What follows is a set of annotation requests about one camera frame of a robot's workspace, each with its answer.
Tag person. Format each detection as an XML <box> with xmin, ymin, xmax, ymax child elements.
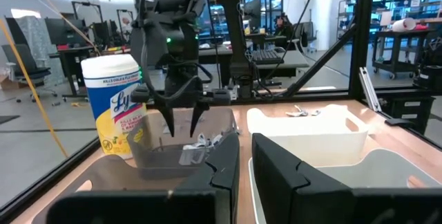
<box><xmin>274</xmin><ymin>12</ymin><xmax>295</xmax><ymax>40</ymax></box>

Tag grey patterned partition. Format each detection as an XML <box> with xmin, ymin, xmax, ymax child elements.
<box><xmin>15</xmin><ymin>15</ymin><xmax>66</xmax><ymax>86</ymax></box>

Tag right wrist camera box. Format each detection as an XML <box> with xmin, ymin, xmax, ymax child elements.
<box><xmin>151</xmin><ymin>16</ymin><xmax>200</xmax><ymax>65</ymax></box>

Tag grey desk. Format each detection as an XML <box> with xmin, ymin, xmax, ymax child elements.
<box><xmin>198</xmin><ymin>44</ymin><xmax>311</xmax><ymax>80</ymax></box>

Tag black aluminium table frame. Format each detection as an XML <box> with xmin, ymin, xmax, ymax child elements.
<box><xmin>0</xmin><ymin>0</ymin><xmax>442</xmax><ymax>218</ymax></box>

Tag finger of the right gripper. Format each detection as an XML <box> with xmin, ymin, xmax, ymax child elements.
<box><xmin>189</xmin><ymin>105</ymin><xmax>210</xmax><ymax>138</ymax></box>
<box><xmin>159</xmin><ymin>106</ymin><xmax>175</xmax><ymax>138</ymax></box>

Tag blue white alcohol pad packet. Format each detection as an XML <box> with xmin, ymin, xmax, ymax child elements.
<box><xmin>179</xmin><ymin>140</ymin><xmax>204</xmax><ymax>166</ymax></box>
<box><xmin>193</xmin><ymin>132</ymin><xmax>225</xmax><ymax>149</ymax></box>

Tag black desk with monitors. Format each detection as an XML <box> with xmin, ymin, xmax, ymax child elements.
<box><xmin>44</xmin><ymin>16</ymin><xmax>134</xmax><ymax>99</ymax></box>

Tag black utility cart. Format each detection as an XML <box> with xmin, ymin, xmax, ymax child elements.
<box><xmin>372</xmin><ymin>28</ymin><xmax>436</xmax><ymax>80</ymax></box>

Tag silver aluminium extrusion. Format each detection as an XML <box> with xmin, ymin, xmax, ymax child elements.
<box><xmin>358</xmin><ymin>66</ymin><xmax>383</xmax><ymax>113</ymax></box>

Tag yellow power cable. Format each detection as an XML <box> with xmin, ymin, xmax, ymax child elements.
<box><xmin>0</xmin><ymin>18</ymin><xmax>70</xmax><ymax>159</ymax></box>

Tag Lysol wipes canister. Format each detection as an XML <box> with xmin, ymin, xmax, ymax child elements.
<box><xmin>81</xmin><ymin>53</ymin><xmax>148</xmax><ymax>160</ymax></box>

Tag brown translucent plastic bin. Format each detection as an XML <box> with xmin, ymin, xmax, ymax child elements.
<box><xmin>126</xmin><ymin>107</ymin><xmax>240</xmax><ymax>180</ymax></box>
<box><xmin>31</xmin><ymin>153</ymin><xmax>212</xmax><ymax>224</ymax></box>

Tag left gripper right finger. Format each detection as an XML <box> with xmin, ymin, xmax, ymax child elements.
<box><xmin>251</xmin><ymin>132</ymin><xmax>442</xmax><ymax>224</ymax></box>

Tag grey plastic bin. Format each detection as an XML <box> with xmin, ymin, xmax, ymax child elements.
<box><xmin>247</xmin><ymin>147</ymin><xmax>442</xmax><ymax>224</ymax></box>

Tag black office chair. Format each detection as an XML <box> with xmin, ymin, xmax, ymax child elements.
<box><xmin>293</xmin><ymin>21</ymin><xmax>318</xmax><ymax>54</ymax></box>
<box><xmin>1</xmin><ymin>43</ymin><xmax>59</xmax><ymax>103</ymax></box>

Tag white plastic bin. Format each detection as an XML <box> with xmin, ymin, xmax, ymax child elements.
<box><xmin>246</xmin><ymin>104</ymin><xmax>369</xmax><ymax>168</ymax></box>

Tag white roll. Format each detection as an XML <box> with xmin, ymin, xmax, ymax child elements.
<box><xmin>392</xmin><ymin>17</ymin><xmax>418</xmax><ymax>33</ymax></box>

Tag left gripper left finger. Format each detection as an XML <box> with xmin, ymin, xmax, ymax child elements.
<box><xmin>46</xmin><ymin>132</ymin><xmax>241</xmax><ymax>224</ymax></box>

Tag black controller box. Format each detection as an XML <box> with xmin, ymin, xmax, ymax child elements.
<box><xmin>378</xmin><ymin>92</ymin><xmax>436</xmax><ymax>136</ymax></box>

